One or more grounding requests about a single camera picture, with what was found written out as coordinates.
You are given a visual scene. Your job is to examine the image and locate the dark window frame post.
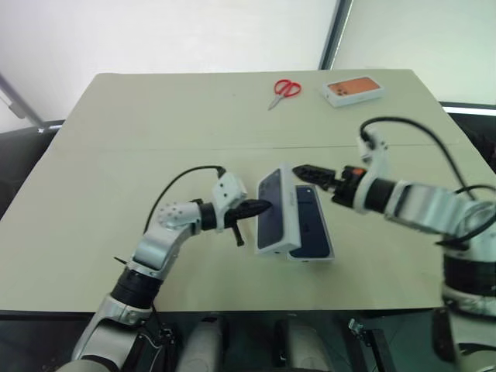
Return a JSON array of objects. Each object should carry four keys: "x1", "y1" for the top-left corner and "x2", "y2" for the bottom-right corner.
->
[{"x1": 319, "y1": 0, "x2": 353, "y2": 71}]

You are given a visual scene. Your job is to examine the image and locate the white box with orange phone print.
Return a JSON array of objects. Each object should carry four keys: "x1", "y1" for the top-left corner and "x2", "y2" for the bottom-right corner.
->
[{"x1": 321, "y1": 76, "x2": 385, "y2": 109}]

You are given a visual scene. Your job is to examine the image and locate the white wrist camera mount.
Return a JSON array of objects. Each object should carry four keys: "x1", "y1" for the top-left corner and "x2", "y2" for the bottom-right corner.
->
[
  {"x1": 211, "y1": 173, "x2": 249, "y2": 233},
  {"x1": 356, "y1": 129, "x2": 389, "y2": 214}
]

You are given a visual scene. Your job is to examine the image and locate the white box bottom with insert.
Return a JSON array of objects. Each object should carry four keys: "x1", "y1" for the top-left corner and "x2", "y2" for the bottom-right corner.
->
[{"x1": 287, "y1": 184, "x2": 336, "y2": 264}]

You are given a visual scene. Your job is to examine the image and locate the white box lid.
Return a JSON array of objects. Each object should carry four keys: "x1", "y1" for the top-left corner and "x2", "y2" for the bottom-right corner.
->
[{"x1": 254, "y1": 164, "x2": 303, "y2": 257}]

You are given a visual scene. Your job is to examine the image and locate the pale rounded shape under table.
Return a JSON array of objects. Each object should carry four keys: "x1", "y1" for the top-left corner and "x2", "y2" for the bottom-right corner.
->
[
  {"x1": 286, "y1": 317, "x2": 330, "y2": 372},
  {"x1": 177, "y1": 317, "x2": 229, "y2": 372}
]

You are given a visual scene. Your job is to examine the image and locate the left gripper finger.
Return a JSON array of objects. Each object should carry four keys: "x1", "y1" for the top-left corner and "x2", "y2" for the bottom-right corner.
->
[
  {"x1": 232, "y1": 200, "x2": 271, "y2": 215},
  {"x1": 232, "y1": 206, "x2": 271, "y2": 225}
]

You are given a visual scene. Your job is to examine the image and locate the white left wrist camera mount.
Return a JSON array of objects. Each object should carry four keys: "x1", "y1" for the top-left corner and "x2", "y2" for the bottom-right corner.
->
[{"x1": 211, "y1": 173, "x2": 249, "y2": 233}]

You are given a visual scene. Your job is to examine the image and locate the black table bracket with clamp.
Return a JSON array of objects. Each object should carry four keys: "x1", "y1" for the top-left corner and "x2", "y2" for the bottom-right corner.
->
[
  {"x1": 157, "y1": 327, "x2": 175, "y2": 372},
  {"x1": 347, "y1": 317, "x2": 392, "y2": 372}
]

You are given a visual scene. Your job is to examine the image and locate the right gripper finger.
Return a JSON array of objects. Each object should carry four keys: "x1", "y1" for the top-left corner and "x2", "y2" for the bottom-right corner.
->
[
  {"x1": 293, "y1": 164, "x2": 336, "y2": 180},
  {"x1": 296, "y1": 174, "x2": 335, "y2": 191}
]

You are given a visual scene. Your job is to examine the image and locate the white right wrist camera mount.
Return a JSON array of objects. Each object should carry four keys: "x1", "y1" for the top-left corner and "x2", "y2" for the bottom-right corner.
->
[{"x1": 356, "y1": 129, "x2": 389, "y2": 214}]

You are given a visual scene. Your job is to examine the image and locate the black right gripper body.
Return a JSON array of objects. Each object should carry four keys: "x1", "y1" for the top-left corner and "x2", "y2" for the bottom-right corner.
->
[{"x1": 331, "y1": 166, "x2": 367, "y2": 206}]

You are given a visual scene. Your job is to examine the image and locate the grey metal bar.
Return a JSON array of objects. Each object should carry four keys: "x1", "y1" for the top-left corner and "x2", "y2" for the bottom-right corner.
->
[{"x1": 0, "y1": 71, "x2": 43, "y2": 129}]

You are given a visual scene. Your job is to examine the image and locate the red handled scissors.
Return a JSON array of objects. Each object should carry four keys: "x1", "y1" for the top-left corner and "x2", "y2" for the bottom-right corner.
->
[{"x1": 267, "y1": 78, "x2": 302, "y2": 111}]

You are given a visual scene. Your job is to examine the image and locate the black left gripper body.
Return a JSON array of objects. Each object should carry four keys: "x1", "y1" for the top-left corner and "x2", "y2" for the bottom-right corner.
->
[{"x1": 226, "y1": 208, "x2": 246, "y2": 248}]

